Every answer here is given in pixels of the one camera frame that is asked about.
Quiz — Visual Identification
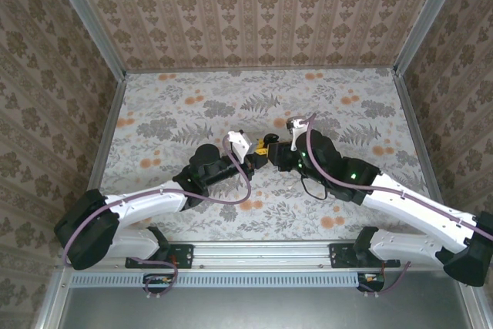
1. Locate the black connector box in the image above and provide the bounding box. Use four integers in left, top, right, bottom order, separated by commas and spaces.
357, 271, 387, 293
143, 273, 175, 294

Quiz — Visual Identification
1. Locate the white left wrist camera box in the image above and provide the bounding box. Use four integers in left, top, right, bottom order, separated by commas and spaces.
226, 129, 256, 164

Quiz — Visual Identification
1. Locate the floral printed tablecloth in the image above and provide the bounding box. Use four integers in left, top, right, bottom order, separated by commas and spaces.
100, 68, 428, 243

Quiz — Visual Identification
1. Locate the grey metal sheet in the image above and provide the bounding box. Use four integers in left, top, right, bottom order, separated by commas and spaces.
57, 286, 473, 329

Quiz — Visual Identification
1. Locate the slotted grey cable duct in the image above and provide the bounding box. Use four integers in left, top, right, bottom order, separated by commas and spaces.
70, 270, 360, 288

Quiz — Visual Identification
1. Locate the aluminium rear frame post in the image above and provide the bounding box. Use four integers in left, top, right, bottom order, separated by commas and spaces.
392, 0, 469, 76
44, 0, 128, 80

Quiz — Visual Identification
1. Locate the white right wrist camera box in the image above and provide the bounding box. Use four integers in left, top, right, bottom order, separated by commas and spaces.
285, 115, 310, 152

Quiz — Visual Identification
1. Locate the thin black cable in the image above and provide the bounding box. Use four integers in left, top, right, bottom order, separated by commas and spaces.
299, 175, 329, 201

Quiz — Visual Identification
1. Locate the aluminium table side rail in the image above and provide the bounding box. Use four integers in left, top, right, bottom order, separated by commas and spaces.
392, 69, 444, 206
86, 74, 127, 195

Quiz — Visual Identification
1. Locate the aluminium front frame post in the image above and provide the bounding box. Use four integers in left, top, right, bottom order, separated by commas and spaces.
458, 282, 493, 329
36, 267, 74, 329

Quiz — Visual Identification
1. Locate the aluminium frame post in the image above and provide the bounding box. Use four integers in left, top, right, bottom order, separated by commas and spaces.
44, 0, 128, 80
392, 0, 469, 76
458, 282, 493, 329
36, 267, 74, 329

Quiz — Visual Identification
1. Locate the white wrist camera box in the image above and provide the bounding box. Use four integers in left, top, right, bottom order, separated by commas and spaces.
226, 129, 256, 164
285, 115, 310, 152

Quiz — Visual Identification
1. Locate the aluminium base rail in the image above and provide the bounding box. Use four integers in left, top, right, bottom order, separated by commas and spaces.
169, 241, 357, 270

